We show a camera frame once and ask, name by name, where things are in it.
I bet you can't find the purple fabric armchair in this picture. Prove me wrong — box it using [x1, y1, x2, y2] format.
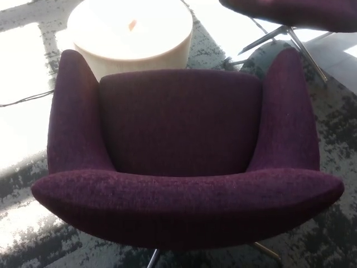
[30, 47, 345, 251]

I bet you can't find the purple armchair seat cushion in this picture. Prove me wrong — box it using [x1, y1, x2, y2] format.
[99, 68, 263, 178]

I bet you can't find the round white side table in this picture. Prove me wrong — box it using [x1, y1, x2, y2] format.
[66, 0, 194, 83]

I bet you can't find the chrome armchair leg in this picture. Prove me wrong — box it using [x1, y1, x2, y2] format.
[146, 248, 161, 268]

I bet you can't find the brass armchair leg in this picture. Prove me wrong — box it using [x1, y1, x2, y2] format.
[250, 241, 283, 265]

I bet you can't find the purple fabric chair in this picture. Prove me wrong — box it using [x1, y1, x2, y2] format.
[218, 0, 357, 34]

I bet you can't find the thin black floor cable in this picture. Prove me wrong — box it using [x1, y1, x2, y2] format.
[0, 89, 55, 108]

